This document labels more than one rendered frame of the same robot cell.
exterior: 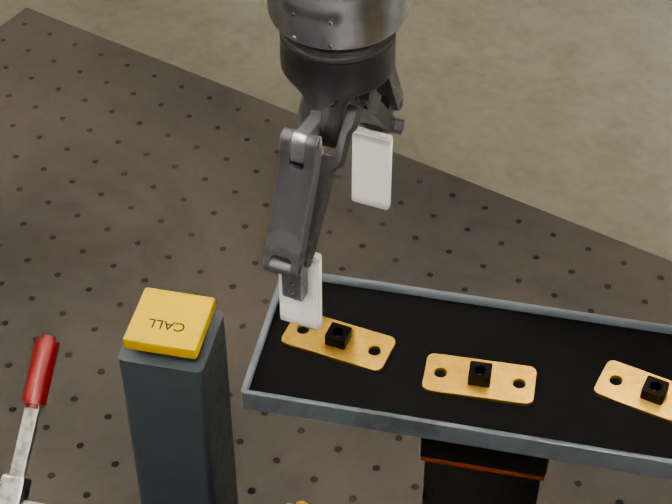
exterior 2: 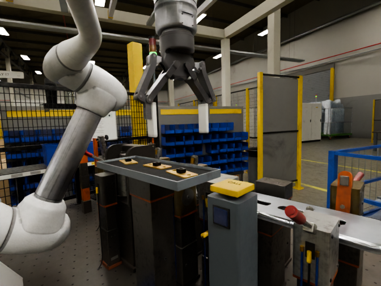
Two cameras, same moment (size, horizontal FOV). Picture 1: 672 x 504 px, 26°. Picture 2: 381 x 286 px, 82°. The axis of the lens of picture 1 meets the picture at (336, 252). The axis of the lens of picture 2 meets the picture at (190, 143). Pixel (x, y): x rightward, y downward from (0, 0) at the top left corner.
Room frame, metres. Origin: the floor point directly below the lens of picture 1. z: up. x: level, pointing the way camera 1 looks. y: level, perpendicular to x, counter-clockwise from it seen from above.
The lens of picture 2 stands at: (1.18, 0.28, 1.28)
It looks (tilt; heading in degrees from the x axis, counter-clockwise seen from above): 6 degrees down; 212
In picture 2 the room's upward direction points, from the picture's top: 2 degrees counter-clockwise
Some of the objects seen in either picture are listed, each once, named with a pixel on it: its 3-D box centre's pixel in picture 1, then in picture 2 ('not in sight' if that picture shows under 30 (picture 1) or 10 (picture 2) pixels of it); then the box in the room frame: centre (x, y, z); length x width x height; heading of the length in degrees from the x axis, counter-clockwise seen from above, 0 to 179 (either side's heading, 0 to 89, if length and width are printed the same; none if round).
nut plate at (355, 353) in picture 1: (338, 337); (181, 171); (0.77, 0.00, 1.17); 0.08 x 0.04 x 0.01; 68
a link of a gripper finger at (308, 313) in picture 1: (300, 287); (203, 118); (0.71, 0.02, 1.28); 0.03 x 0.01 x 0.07; 68
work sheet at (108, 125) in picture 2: not in sight; (102, 121); (0.06, -1.25, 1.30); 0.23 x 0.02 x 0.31; 168
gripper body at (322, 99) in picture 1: (337, 76); (177, 57); (0.77, 0.00, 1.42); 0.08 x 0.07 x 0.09; 158
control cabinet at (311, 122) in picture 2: not in sight; (301, 118); (-11.45, -0.89, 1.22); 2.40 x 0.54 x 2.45; 148
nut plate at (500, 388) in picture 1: (479, 375); (156, 164); (0.73, -0.11, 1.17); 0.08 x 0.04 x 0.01; 79
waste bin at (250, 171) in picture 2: not in sight; (259, 167); (-2.95, -0.81, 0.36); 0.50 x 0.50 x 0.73
